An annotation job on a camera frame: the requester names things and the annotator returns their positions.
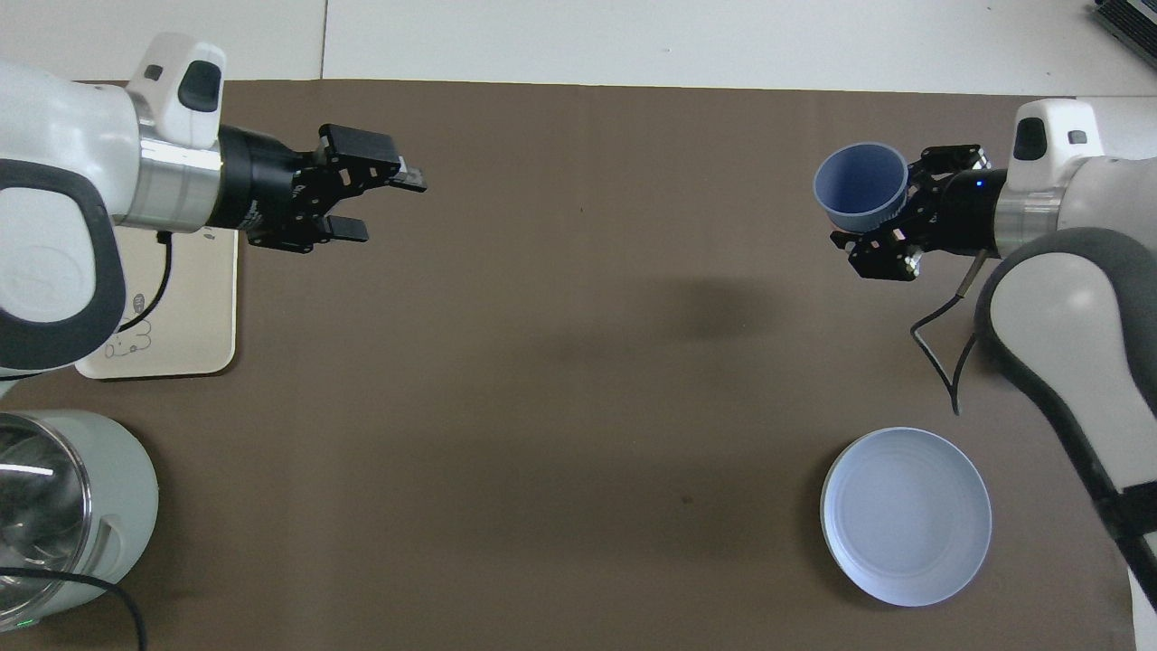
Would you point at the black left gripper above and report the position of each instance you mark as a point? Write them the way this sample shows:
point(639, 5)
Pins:
point(271, 190)

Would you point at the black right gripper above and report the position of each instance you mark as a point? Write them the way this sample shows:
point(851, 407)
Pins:
point(967, 212)

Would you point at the blue plastic cup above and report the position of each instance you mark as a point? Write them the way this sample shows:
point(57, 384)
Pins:
point(859, 185)

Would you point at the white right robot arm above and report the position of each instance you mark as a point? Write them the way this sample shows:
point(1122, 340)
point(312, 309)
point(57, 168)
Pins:
point(1067, 298)

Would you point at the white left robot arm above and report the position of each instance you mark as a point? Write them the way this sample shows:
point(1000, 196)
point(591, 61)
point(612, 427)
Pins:
point(54, 136)

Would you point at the cream tray with bear print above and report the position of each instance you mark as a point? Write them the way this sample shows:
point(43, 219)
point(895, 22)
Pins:
point(199, 307)

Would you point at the brown table mat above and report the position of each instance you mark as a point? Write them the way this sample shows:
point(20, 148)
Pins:
point(560, 362)

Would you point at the blue plastic plate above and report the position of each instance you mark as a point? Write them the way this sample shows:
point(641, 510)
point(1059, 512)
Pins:
point(904, 515)

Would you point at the grey ribbed device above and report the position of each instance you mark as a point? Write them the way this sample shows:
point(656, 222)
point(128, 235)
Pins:
point(1130, 18)

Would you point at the pale green cooking pot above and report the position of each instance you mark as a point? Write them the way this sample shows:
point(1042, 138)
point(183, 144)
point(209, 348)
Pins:
point(126, 506)

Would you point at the glass pot lid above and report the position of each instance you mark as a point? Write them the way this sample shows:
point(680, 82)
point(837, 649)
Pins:
point(36, 506)

